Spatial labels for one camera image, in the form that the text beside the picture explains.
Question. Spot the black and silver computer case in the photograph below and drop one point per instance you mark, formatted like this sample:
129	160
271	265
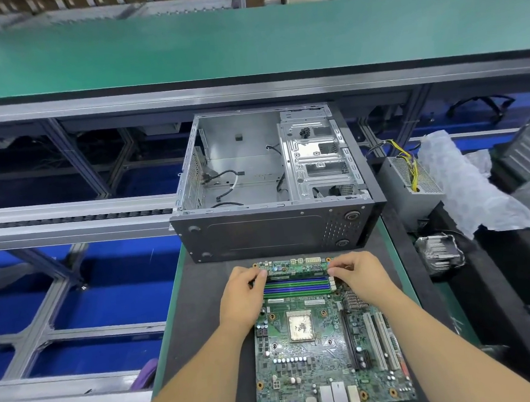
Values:
267	226

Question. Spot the person's right forearm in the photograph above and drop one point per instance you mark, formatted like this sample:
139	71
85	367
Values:
454	358

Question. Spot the small metal bracket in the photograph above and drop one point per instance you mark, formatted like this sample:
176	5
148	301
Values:
494	352

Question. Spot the person's left hand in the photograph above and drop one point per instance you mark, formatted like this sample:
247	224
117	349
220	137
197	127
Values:
241	298

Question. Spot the green RAM stick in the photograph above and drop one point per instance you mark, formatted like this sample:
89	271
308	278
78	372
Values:
295	274

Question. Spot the small gold CPU chip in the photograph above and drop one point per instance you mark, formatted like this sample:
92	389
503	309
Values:
301	326

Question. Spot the small purple object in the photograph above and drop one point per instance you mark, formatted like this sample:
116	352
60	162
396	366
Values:
147	372

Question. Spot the green motherboard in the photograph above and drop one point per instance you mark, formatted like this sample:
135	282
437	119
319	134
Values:
326	369

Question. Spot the white bubble wrap bag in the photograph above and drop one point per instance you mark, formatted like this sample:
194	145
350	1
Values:
471	180

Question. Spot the grey power supply unit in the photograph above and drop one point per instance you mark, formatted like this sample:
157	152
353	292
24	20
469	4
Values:
408	191

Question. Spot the person's left forearm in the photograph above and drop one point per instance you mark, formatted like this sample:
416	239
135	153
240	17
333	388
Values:
189	390

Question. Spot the green conveyor belt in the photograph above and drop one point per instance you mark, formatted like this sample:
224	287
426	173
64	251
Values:
233	44

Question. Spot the person's right hand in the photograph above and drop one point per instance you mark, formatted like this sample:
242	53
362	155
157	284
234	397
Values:
364	275

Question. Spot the aluminium roller conveyor rail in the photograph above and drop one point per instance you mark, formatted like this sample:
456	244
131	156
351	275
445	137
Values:
63	223

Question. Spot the metal heatsink cooler fan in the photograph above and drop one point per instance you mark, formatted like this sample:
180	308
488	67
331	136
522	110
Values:
441	253

